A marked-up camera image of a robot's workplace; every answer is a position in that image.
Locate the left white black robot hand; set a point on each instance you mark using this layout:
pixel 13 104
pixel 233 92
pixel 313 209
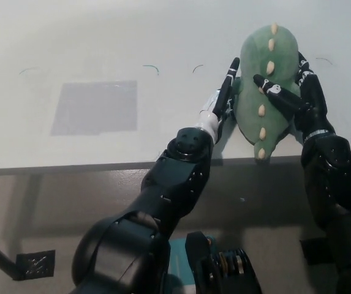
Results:
pixel 221 104

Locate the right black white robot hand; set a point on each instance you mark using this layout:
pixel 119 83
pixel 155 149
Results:
pixel 311 107

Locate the green plush dinosaur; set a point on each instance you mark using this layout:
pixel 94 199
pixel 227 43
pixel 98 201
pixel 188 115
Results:
pixel 255 104

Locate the grey square tape patch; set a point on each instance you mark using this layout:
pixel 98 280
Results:
pixel 95 108

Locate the black floor tape patch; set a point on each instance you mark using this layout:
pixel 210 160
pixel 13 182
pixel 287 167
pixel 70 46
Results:
pixel 35 265
pixel 308 251

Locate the black teal robot torso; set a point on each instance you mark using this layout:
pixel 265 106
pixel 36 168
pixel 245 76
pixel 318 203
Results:
pixel 218 269

